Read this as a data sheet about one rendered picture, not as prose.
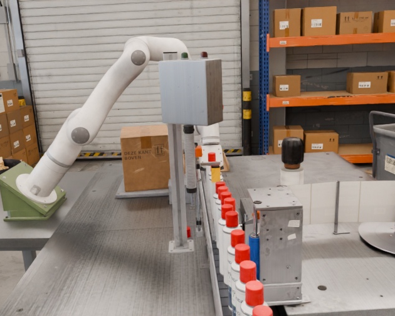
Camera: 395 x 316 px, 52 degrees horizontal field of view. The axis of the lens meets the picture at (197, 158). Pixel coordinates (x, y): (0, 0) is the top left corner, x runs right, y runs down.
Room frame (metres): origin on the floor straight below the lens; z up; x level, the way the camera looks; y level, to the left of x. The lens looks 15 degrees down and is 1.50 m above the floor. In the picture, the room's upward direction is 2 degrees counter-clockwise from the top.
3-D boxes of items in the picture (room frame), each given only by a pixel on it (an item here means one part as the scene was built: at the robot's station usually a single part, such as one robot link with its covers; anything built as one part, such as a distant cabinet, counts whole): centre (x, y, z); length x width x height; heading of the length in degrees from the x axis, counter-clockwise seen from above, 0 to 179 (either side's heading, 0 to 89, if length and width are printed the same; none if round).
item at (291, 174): (1.45, -0.35, 1.03); 0.09 x 0.09 x 0.30
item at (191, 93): (1.26, 0.01, 1.38); 0.17 x 0.10 x 0.19; 57
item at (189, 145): (1.20, 0.02, 1.18); 0.04 x 0.04 x 0.21
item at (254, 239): (0.91, -0.13, 0.98); 0.03 x 0.03 x 0.16
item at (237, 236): (0.88, -0.09, 0.98); 0.05 x 0.05 x 0.20
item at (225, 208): (1.04, -0.08, 0.98); 0.05 x 0.05 x 0.20
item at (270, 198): (0.94, -0.18, 1.14); 0.14 x 0.11 x 0.01; 2
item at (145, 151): (2.04, 0.26, 0.99); 0.30 x 0.24 x 0.27; 8
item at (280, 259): (0.94, -0.18, 1.01); 0.14 x 0.13 x 0.26; 2
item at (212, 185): (1.44, -0.07, 0.98); 0.05 x 0.05 x 0.20
